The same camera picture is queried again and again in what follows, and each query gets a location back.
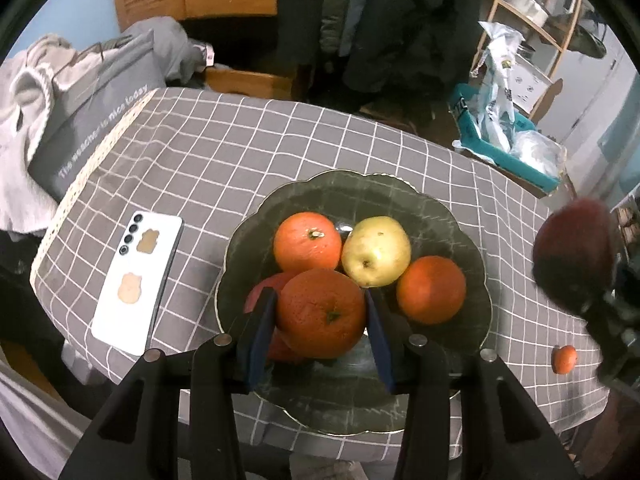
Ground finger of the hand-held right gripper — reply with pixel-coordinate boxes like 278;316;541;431
575;287;618;321

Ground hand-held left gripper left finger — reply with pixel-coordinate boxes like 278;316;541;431
57;287;280;480

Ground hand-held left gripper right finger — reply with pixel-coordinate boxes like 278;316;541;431
363;287;581;480

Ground dark red apple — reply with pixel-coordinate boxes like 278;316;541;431
531;197;618;311

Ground orange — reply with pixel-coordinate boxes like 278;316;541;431
396;255;467;326
273;212;344;275
275;268;367;360

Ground yellow apple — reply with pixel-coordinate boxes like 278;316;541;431
341;216;412;288

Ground dark green glass plate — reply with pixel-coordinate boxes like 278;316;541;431
214;169;493;436

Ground small tangerine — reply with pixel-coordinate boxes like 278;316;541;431
551;345;579;375

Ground white smartphone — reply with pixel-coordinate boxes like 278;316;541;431
91;211;184;358

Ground teal plastic basket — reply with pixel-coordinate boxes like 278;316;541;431
450;83;563;193

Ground clear plastic bag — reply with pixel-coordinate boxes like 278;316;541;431
510;130;568;178

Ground grey checked tablecloth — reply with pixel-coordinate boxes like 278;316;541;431
30;86;621;463

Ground white storage box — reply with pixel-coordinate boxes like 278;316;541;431
507;52;563;116

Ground white printed plastic bag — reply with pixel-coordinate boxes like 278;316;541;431
470;21;526;151

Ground dark round object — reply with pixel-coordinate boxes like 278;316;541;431
575;5;608;58

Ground grey tote bag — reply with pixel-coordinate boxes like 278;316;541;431
27;27;168;201

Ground wooden shelf rack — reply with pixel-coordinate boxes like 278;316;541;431
470;0;586;121

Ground grey jacket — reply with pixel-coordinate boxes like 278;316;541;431
120;16;208;86

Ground dark hanging coats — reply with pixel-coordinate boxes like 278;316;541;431
275;0;483;111

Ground metal pot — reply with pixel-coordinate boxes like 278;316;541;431
505;0;548;23

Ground light grey cloth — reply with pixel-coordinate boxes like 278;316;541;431
0;34;108;233

